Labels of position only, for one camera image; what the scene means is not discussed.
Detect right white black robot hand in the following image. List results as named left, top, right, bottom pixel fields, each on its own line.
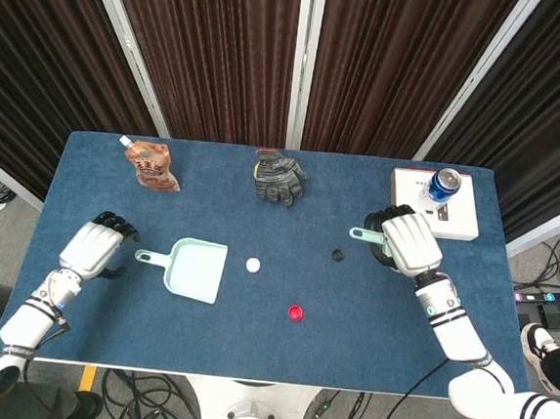
left=359, top=201, right=448, bottom=282

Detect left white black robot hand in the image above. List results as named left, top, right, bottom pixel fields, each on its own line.
left=56, top=206, right=144, bottom=287

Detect mint green hand brush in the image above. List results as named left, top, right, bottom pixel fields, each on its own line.
left=347, top=226, right=397, bottom=260

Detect mint green plastic dustpan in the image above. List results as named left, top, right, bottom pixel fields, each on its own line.
left=130, top=233, right=230, bottom=308

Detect grey knitted work gloves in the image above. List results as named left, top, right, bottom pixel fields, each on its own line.
left=250, top=147, right=312, bottom=209

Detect flat white cardboard box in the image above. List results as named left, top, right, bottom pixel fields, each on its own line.
left=386, top=166, right=485, bottom=242

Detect blue drink can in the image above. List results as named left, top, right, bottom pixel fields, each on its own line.
left=418, top=165, right=464, bottom=207

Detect brown spout drink pouch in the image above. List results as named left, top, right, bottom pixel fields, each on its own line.
left=114, top=135, right=186, bottom=193

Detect yellow floor tape strip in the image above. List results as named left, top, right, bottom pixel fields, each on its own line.
left=69, top=365, right=99, bottom=396

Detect blue felt table cover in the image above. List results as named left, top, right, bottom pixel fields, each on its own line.
left=0, top=124, right=554, bottom=407

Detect black shoe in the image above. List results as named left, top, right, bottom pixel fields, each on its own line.
left=65, top=389, right=104, bottom=419

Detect white black sneaker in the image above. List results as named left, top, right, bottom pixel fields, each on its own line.
left=516, top=322, right=560, bottom=397

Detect black foot pedal box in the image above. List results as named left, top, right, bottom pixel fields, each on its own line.
left=513, top=301, right=560, bottom=338

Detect brown pleated partition screen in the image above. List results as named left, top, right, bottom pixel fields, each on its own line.
left=404, top=0, right=560, bottom=263
left=0, top=0, right=182, bottom=220
left=93, top=0, right=312, bottom=151
left=298, top=0, right=523, bottom=170

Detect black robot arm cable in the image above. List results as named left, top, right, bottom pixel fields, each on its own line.
left=377, top=350, right=451, bottom=419

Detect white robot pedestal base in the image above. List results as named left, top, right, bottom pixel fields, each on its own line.
left=182, top=375, right=329, bottom=419

